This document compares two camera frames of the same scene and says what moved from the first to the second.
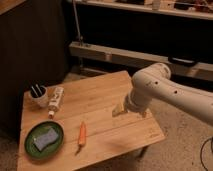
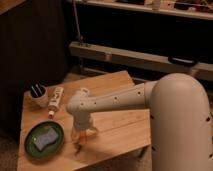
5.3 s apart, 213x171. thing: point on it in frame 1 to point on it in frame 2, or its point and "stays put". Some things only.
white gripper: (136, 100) to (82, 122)
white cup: (38, 97) stays put
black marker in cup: (34, 91) stays put
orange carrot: (81, 137) stays put
